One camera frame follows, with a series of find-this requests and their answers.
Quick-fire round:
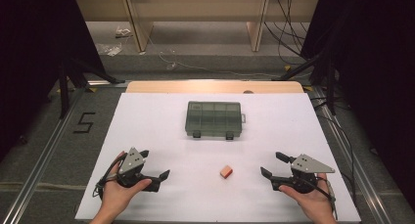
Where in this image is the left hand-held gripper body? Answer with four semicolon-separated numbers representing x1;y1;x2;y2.
115;147;162;193

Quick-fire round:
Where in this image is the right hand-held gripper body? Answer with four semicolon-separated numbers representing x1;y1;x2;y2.
271;154;336;195

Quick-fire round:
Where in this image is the small orange block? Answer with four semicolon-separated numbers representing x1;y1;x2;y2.
219;164;234;180

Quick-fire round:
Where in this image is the clear green compartment box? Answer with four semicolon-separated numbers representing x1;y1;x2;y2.
184;101;248;141

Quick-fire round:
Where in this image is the person's left hand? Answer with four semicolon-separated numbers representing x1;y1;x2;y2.
97;151;153;216

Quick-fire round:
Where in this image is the person's right hand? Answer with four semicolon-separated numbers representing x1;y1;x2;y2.
278;173;337;218

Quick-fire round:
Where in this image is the white board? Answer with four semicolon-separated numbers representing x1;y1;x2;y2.
74;92;361;222

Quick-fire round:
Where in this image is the black metal stand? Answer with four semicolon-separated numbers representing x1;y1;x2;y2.
272;51;339;115
58;56;126;120

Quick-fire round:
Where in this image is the light wooden table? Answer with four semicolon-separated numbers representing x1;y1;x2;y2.
125;80;305;95

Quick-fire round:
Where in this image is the clear plastic bag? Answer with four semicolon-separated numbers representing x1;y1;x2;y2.
96;42;123;58

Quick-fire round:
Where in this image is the dark curtain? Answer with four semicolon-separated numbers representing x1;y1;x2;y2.
300;0;415;203
0;0;106;161

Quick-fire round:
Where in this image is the crumpled white paper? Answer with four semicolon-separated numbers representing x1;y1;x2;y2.
115;25;133;39

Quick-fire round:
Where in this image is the beige wooden desk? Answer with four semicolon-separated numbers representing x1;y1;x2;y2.
74;0;320;53

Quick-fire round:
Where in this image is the thin black floor cable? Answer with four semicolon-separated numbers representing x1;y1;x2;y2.
311;96;359;205

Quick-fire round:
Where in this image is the aluminium rail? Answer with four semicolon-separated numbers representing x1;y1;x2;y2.
309;86;397;224
1;86;86;224

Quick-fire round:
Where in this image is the thin white cable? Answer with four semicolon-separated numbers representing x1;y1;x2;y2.
143;31;282;79

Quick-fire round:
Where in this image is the bundle of hanging black cables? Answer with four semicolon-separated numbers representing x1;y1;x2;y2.
263;0;311;60

